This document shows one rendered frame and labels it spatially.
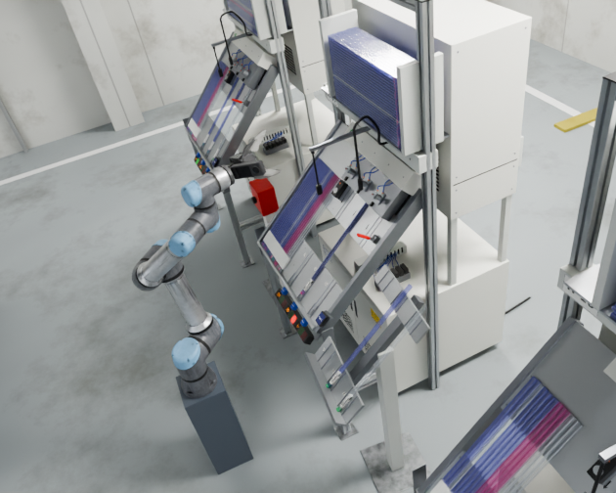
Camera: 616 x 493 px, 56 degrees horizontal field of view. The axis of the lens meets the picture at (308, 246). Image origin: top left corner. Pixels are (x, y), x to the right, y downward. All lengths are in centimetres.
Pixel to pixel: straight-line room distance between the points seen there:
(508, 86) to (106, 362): 263
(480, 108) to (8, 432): 288
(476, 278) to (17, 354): 277
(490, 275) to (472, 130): 80
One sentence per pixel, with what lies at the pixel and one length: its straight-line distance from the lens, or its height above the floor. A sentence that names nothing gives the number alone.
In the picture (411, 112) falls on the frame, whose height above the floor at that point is 155.
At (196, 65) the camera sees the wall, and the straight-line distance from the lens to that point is 627.
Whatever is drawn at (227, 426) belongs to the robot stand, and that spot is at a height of 31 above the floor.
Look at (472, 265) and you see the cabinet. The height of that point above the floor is 62.
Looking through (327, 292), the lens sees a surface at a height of 81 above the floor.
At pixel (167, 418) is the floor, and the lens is 323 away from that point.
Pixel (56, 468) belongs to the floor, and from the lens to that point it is 334.
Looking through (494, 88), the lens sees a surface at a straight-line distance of 220.
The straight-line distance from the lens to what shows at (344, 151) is 262.
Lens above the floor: 248
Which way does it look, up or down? 40 degrees down
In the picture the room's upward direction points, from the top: 12 degrees counter-clockwise
